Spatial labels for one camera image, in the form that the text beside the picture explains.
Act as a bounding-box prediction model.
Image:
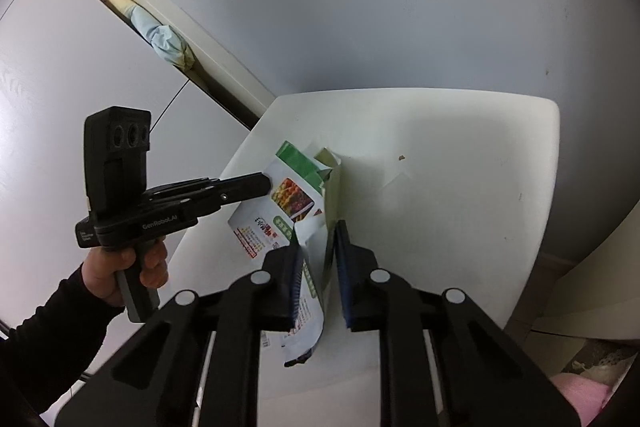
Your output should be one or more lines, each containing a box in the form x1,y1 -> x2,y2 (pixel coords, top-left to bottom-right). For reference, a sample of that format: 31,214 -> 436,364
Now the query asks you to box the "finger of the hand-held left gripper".
145,173 -> 273,218

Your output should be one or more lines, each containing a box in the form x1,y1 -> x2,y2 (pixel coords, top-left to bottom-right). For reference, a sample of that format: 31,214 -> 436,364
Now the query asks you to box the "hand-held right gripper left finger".
54,244 -> 308,427

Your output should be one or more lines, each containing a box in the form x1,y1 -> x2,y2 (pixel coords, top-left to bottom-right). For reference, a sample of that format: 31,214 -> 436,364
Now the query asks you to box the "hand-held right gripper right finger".
332,221 -> 583,427

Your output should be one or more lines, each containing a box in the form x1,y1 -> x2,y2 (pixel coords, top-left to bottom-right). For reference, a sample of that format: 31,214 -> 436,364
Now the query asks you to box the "printed white green food bag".
227,139 -> 343,368

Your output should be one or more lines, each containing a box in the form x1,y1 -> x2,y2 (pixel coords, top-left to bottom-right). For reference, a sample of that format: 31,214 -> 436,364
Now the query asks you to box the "person's left forearm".
0,264 -> 126,413

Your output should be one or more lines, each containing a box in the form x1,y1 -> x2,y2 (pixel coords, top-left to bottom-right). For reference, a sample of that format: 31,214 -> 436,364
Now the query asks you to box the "person's left hand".
81,239 -> 168,308

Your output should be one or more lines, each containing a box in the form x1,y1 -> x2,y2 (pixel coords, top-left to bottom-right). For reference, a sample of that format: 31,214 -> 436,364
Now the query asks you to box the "clear plastic film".
380,163 -> 417,192

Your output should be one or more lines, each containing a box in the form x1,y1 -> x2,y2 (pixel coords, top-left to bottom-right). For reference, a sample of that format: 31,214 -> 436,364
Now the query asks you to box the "light blue cloth bundle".
102,0 -> 197,71

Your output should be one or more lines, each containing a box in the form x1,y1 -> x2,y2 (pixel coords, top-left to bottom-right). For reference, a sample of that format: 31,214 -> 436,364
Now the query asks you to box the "pink cloth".
547,372 -> 615,427

